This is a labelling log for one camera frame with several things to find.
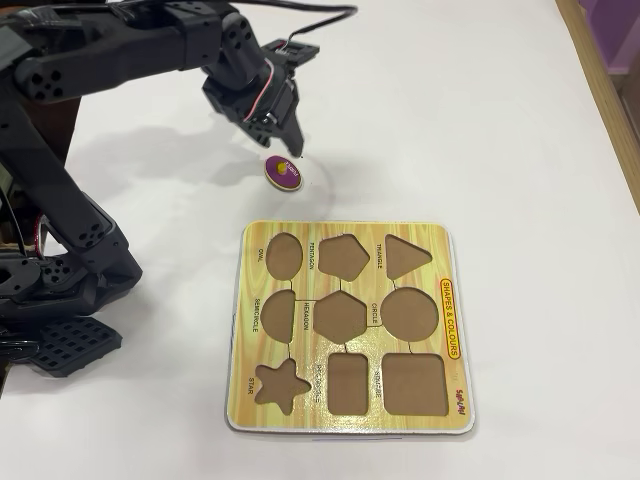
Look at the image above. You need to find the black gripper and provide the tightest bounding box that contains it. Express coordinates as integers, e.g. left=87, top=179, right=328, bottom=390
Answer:
left=202, top=62, right=305, bottom=157

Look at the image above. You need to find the purple oval piece yellow pin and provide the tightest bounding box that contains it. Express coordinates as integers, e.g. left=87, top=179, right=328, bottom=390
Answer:
left=261, top=153, right=305, bottom=193

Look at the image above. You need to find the wooden shape puzzle board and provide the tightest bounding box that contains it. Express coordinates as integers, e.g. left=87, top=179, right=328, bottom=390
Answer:
left=223, top=218, right=477, bottom=435

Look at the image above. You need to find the seated person brown leg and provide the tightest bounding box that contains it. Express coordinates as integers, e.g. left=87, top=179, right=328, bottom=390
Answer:
left=27, top=97, right=81, bottom=166

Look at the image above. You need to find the red white servo wire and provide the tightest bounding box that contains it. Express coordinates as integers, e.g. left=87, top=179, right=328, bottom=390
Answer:
left=243, top=59, right=277, bottom=125

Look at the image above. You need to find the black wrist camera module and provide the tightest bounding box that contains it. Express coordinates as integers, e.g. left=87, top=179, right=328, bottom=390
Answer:
left=259, top=38, right=321, bottom=69

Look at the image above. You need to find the black camera cable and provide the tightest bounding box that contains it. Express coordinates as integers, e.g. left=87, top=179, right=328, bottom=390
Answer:
left=219, top=0, right=359, bottom=51

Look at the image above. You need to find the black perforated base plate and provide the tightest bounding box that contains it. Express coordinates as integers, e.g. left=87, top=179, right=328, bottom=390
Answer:
left=27, top=315, right=124, bottom=380

